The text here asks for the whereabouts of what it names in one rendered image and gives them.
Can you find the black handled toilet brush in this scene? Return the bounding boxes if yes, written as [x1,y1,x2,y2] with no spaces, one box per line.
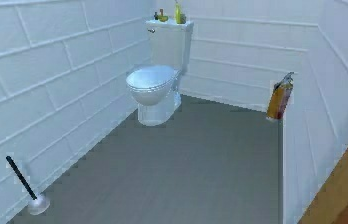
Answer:
[5,155,52,216]

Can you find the white toilet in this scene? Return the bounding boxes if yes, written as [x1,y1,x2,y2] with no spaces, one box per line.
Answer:
[125,18,195,127]

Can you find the small yellow green bowl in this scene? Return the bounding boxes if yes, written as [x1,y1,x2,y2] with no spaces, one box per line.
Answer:
[158,8,170,23]

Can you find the orange spray bottle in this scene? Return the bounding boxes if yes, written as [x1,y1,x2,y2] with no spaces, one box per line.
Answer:
[265,71,296,122]

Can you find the brown wooden door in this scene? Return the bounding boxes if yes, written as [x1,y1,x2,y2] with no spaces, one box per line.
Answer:
[297,122,348,224]

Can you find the yellow green bottle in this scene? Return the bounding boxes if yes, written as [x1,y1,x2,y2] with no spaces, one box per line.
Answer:
[173,0,187,25]

